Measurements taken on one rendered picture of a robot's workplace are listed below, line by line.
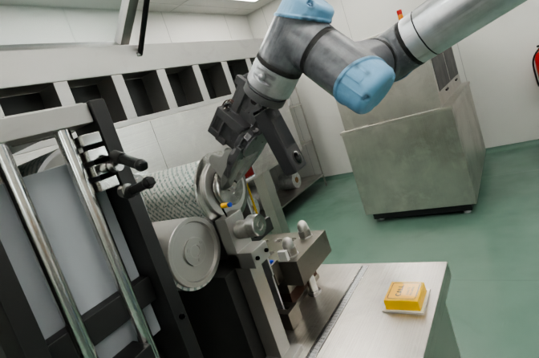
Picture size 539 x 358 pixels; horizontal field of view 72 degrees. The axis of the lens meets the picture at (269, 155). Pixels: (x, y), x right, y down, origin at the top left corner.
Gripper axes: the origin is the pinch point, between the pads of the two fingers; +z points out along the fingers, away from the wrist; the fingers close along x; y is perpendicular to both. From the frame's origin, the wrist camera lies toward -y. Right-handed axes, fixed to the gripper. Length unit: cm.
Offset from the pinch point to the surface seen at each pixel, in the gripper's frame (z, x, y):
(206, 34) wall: 129, -344, 268
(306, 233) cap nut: 16.0, -23.6, -14.6
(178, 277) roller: 9.3, 15.1, -5.3
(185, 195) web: 5.9, 4.1, 5.7
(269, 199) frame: 60, -79, 12
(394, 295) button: 7.4, -16.1, -36.9
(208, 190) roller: 2.3, 2.9, 2.5
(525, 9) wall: -65, -452, -24
